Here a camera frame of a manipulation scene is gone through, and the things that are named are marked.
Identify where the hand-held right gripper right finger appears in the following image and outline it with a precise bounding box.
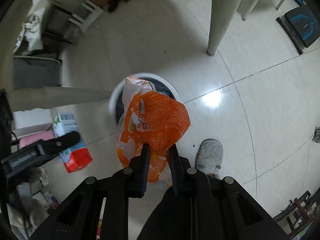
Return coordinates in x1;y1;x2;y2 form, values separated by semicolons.
165;144;292;240

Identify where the pink suitcase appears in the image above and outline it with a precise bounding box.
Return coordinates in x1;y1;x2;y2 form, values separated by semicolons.
19;131;55;148

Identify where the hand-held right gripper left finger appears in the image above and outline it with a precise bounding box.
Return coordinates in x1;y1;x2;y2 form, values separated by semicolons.
29;143;151;240

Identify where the orange snack bag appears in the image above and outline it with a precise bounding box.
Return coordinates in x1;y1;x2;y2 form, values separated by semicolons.
115;76;192;190

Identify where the blue white milk carton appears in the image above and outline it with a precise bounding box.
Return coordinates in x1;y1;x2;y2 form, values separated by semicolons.
52;112;93;174

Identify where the black board with blue lines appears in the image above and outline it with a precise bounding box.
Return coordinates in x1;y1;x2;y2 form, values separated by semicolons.
276;5;320;55

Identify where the grey white garment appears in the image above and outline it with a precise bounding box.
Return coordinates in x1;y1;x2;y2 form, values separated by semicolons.
15;0;50;55

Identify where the white metal rack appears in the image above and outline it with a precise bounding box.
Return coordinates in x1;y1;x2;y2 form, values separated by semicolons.
44;0;104;45

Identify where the white round trash bin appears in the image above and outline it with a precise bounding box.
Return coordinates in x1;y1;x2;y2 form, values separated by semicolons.
108;72;180;128

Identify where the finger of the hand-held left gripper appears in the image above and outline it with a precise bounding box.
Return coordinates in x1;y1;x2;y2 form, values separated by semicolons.
37;131;81;156

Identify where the dark wooden rack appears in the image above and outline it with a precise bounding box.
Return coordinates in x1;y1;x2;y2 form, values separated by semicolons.
274;191;320;238

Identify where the grey fluffy slipper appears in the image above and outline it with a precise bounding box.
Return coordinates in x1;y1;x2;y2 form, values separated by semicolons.
194;139;224;177

